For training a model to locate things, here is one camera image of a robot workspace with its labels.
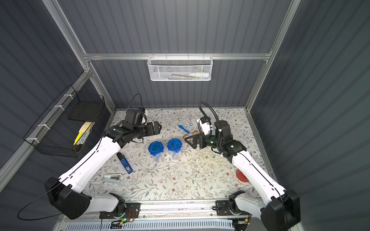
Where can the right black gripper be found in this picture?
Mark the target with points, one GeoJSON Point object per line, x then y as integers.
{"type": "Point", "coordinates": [199, 140]}

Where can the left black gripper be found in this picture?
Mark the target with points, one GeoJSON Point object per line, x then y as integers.
{"type": "Point", "coordinates": [151, 128]}

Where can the white bottle brown cap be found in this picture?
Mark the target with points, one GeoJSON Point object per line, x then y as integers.
{"type": "Point", "coordinates": [190, 134]}

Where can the blue-lid clear container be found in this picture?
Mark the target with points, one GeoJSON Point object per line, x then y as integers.
{"type": "Point", "coordinates": [156, 150]}
{"type": "Point", "coordinates": [175, 148]}

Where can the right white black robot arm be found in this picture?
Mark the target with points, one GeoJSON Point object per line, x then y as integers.
{"type": "Point", "coordinates": [277, 208]}

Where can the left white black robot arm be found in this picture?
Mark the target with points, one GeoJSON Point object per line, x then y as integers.
{"type": "Point", "coordinates": [66, 192]}

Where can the yellow sticky notes pad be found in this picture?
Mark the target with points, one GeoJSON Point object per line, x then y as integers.
{"type": "Point", "coordinates": [86, 126]}

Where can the black notebook in basket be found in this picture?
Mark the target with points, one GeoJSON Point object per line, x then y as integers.
{"type": "Point", "coordinates": [84, 112]}

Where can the yellow marker in basket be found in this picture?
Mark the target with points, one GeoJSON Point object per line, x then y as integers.
{"type": "Point", "coordinates": [79, 139]}

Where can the small silver teal stapler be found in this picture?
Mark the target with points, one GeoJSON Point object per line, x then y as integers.
{"type": "Point", "coordinates": [112, 178]}

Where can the red pencil cup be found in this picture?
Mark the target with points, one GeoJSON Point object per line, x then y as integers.
{"type": "Point", "coordinates": [241, 177]}

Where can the white tube in basket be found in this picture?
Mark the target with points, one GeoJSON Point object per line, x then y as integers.
{"type": "Point", "coordinates": [199, 75]}

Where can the white ventilated front panel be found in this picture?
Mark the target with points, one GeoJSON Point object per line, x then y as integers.
{"type": "Point", "coordinates": [154, 225]}

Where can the black wire wall basket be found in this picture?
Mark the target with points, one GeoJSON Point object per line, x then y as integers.
{"type": "Point", "coordinates": [55, 135]}

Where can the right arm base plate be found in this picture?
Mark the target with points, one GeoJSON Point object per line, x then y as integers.
{"type": "Point", "coordinates": [223, 208]}

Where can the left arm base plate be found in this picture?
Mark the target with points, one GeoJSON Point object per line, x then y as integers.
{"type": "Point", "coordinates": [130, 210]}

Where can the white wire mesh basket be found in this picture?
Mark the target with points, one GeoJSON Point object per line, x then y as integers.
{"type": "Point", "coordinates": [178, 69]}

